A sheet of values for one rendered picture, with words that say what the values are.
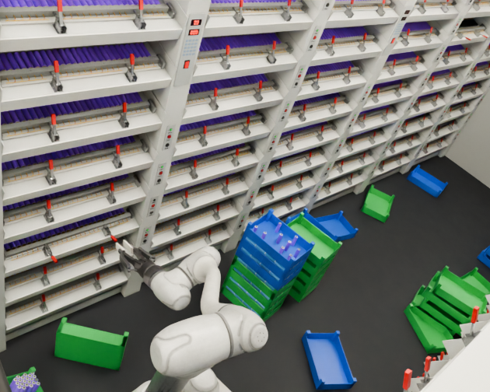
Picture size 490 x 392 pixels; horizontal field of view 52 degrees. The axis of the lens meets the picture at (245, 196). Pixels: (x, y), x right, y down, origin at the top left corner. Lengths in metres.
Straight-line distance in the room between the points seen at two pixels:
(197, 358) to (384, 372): 1.80
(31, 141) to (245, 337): 0.94
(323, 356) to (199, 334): 1.58
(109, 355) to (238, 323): 1.12
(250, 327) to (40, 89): 0.95
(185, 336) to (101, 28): 0.95
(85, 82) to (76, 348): 1.23
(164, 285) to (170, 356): 0.62
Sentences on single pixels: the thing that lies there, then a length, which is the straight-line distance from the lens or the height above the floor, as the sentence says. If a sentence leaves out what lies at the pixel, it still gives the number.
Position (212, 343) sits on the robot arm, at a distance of 1.39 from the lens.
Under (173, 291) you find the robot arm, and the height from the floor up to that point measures 0.71.
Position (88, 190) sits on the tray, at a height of 0.78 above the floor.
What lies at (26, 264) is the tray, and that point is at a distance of 2.18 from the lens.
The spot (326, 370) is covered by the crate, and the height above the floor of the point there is 0.00.
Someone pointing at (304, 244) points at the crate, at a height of 0.51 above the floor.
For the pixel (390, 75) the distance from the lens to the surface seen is 3.22.
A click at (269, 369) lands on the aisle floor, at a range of 2.72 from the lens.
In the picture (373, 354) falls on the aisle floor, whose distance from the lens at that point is 3.06.
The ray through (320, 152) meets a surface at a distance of 3.25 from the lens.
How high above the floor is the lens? 2.20
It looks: 38 degrees down
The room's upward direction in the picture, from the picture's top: 21 degrees clockwise
